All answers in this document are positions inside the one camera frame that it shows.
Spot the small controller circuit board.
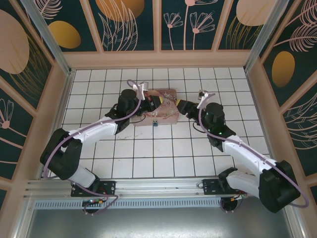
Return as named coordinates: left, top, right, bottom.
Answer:
left=230, top=194, right=249, bottom=202
left=82, top=199, right=106, bottom=207

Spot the grey metal sheet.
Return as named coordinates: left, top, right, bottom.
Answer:
left=24, top=207, right=298, bottom=238

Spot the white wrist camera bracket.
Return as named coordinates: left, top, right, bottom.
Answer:
left=132, top=83, right=147, bottom=100
left=197, top=92, right=215, bottom=109

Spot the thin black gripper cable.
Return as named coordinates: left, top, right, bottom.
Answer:
left=129, top=115, right=147, bottom=125
left=192, top=120, right=207, bottom=132

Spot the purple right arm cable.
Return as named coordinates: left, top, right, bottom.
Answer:
left=197, top=93, right=310, bottom=213

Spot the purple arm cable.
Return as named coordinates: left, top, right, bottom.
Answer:
left=197, top=93, right=310, bottom=213
left=41, top=79, right=147, bottom=216

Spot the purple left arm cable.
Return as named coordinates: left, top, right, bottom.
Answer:
left=41, top=79, right=147, bottom=216

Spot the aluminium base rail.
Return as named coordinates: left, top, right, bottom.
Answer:
left=23, top=178, right=295, bottom=199

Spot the aluminium corner post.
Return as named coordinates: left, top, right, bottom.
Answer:
left=244, top=0, right=298, bottom=73
left=19, top=0, right=75, bottom=78

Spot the perforated metal cable tray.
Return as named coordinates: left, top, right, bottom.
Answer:
left=33, top=198, right=288, bottom=209

